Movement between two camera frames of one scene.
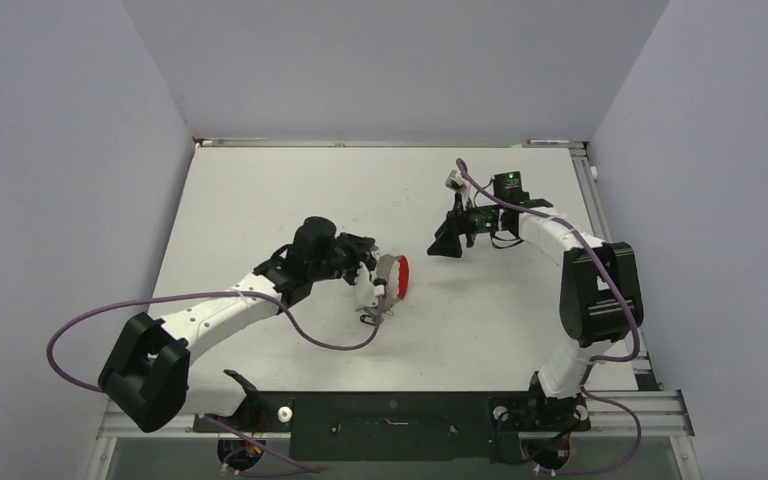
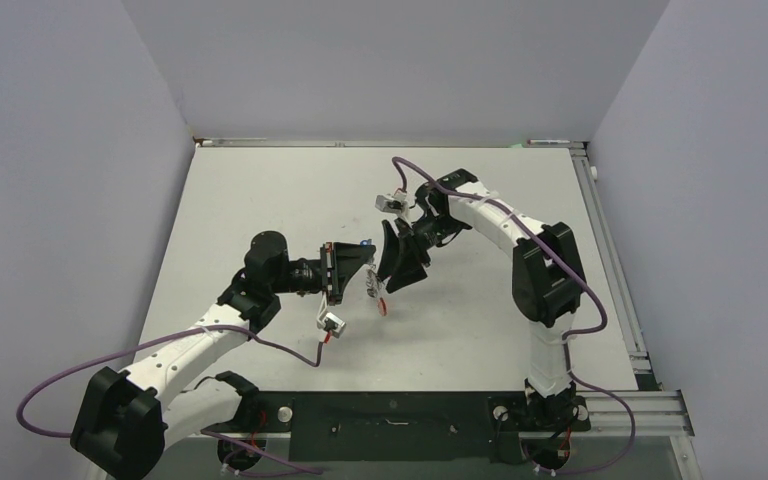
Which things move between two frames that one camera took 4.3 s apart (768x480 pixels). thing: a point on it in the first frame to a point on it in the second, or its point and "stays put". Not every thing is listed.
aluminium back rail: [212, 142] stays put
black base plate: [401, 426] stays put
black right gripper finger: [447, 243] to [392, 252]
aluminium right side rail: [644, 376] stays put
